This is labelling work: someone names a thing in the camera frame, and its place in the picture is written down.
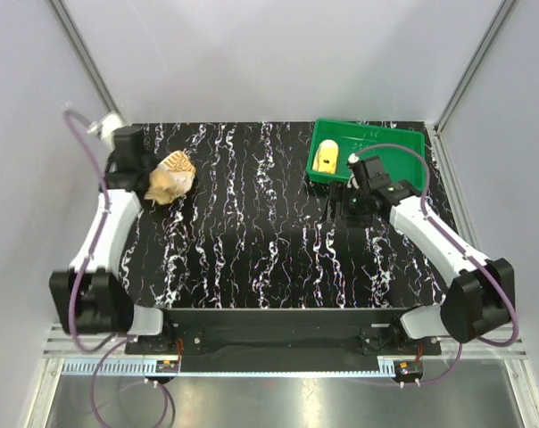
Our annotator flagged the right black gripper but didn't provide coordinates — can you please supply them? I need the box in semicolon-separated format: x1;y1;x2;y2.
320;180;374;228

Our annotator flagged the yellow towel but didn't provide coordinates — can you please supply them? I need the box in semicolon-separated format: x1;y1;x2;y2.
311;139;339;175

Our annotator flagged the orange striped towel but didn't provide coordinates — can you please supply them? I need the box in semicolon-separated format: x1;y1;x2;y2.
144;151;196;205

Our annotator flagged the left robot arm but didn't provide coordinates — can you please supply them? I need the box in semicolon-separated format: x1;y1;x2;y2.
49;126;177;353

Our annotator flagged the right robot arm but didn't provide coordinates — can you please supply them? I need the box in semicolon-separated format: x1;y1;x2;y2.
331;154;515;354

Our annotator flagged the green plastic bin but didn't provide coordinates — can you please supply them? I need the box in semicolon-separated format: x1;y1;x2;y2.
304;119;427;198

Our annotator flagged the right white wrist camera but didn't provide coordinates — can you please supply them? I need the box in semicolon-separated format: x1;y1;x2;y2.
347;153;366;190

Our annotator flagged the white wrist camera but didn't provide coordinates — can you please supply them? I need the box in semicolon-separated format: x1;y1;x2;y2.
347;153;366;190
87;111;125;152

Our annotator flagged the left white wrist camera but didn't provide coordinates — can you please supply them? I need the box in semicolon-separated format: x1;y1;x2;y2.
87;111;125;152

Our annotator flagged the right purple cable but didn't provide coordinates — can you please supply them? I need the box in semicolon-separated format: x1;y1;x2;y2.
353;143;520;388

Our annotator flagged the purple cable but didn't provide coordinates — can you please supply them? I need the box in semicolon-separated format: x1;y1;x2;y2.
353;143;520;388
62;109;175;425

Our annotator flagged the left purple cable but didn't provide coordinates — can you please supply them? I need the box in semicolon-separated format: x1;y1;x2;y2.
62;109;175;425

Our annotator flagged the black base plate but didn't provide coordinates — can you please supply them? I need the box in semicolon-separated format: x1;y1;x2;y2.
126;309;441;375

